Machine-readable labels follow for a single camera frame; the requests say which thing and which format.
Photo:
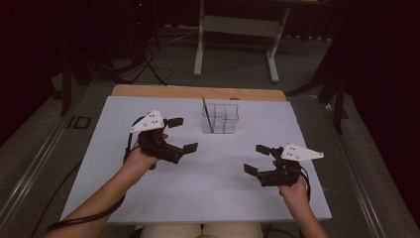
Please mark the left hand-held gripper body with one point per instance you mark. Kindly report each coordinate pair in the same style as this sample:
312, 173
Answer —
155, 145

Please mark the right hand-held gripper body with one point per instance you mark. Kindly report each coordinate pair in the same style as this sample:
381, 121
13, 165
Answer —
284, 173

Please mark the black pencil with tan end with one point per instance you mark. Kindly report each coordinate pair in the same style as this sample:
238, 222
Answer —
208, 115

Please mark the clear plastic pen holder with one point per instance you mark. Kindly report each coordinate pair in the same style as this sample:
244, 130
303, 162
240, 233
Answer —
223, 119

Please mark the person's left hand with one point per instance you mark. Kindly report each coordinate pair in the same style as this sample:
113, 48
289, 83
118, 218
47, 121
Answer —
140, 157

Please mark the person's right hand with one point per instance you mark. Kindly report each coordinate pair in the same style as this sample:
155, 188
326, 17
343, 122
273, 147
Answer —
294, 193

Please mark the wooden table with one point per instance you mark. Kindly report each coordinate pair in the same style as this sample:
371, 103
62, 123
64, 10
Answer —
198, 92

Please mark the white board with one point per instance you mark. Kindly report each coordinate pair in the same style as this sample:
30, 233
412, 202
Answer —
211, 191

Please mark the person's right leg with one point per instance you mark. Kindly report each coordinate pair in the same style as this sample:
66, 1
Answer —
231, 230

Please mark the person's leg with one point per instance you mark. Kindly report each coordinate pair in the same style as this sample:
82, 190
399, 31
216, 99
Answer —
171, 231
231, 230

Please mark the black tripod stand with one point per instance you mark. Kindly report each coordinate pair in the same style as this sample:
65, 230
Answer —
145, 62

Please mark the person's left leg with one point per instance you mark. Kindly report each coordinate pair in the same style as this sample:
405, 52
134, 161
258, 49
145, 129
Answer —
171, 231

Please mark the black metal stand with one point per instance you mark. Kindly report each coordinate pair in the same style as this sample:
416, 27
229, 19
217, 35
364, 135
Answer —
336, 95

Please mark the white power strip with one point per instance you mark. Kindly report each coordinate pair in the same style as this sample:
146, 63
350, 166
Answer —
180, 28

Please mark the metal floor rail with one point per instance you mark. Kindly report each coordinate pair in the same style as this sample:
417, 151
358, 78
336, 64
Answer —
29, 172
356, 178

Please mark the black post stand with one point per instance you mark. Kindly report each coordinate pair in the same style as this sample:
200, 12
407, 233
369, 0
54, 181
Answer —
66, 89

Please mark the white metal desk frame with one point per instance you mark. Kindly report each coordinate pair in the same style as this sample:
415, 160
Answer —
239, 26

